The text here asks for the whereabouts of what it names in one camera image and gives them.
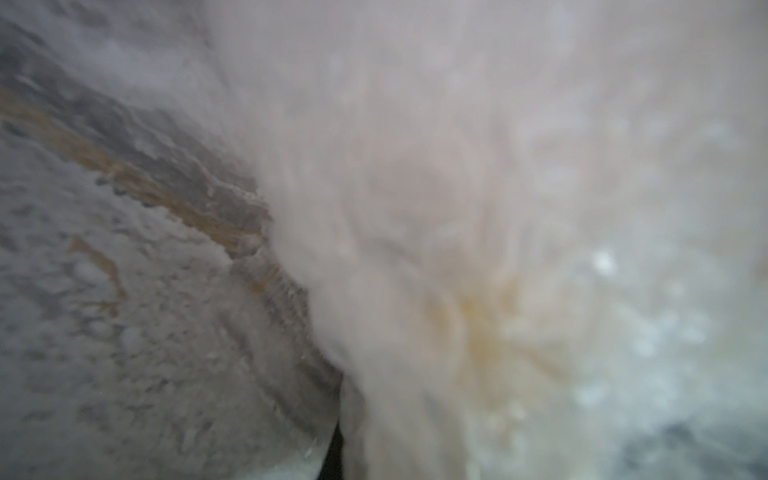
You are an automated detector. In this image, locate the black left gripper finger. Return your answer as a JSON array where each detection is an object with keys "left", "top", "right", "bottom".
[{"left": 317, "top": 424, "right": 344, "bottom": 480}]

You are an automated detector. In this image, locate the clear bubble wrap sheet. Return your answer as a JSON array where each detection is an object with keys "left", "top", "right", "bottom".
[{"left": 39, "top": 1, "right": 767, "bottom": 479}]

